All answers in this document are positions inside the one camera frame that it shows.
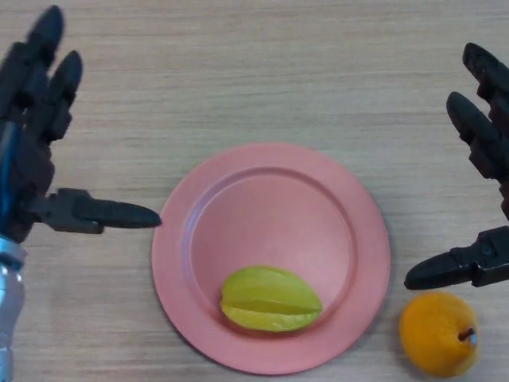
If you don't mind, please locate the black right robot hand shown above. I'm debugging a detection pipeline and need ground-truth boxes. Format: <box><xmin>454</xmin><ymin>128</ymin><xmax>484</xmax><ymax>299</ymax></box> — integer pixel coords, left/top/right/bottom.
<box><xmin>403</xmin><ymin>42</ymin><xmax>509</xmax><ymax>290</ymax></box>

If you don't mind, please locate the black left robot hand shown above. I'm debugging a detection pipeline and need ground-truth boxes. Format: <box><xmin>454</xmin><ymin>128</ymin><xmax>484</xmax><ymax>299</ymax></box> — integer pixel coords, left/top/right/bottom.
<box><xmin>0</xmin><ymin>4</ymin><xmax>162</xmax><ymax>244</ymax></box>

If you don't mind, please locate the yellow starfruit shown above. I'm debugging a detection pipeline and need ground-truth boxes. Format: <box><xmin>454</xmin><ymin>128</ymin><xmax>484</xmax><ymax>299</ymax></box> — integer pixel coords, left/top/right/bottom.
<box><xmin>220</xmin><ymin>265</ymin><xmax>324</xmax><ymax>333</ymax></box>

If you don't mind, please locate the pink round plate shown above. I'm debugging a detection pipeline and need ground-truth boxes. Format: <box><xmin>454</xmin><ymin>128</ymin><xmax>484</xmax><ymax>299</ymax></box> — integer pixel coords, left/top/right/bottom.
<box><xmin>150</xmin><ymin>142</ymin><xmax>391</xmax><ymax>376</ymax></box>

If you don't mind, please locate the orange pear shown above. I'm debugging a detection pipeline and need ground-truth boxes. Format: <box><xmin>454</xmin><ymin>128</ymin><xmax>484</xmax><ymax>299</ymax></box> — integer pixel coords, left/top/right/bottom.
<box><xmin>398</xmin><ymin>292</ymin><xmax>480</xmax><ymax>378</ymax></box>

